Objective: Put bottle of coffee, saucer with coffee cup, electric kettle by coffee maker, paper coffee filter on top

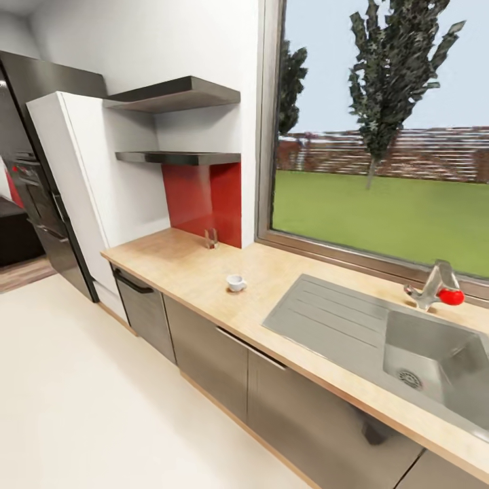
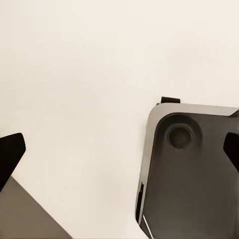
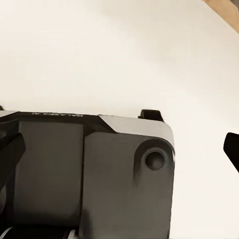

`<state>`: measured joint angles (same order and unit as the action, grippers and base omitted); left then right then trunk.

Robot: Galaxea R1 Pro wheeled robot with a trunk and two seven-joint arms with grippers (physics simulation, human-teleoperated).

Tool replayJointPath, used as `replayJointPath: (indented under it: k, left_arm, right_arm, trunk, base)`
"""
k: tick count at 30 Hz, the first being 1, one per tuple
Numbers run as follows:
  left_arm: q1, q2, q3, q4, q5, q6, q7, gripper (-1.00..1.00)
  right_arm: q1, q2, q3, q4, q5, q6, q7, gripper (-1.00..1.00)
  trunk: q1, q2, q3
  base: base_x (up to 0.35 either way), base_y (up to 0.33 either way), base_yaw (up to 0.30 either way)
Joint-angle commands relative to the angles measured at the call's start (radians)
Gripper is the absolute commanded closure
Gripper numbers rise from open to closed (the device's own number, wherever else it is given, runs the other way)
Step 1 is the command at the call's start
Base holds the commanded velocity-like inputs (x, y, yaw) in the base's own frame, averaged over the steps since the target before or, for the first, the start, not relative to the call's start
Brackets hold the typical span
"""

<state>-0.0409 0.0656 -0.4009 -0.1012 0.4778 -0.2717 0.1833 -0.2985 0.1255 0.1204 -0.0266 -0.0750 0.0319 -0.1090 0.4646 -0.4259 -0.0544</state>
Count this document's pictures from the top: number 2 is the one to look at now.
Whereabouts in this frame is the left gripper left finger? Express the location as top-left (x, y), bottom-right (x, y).
top-left (0, 132), bottom-right (26, 192)

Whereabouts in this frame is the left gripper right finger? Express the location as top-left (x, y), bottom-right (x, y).
top-left (223, 132), bottom-right (239, 172)

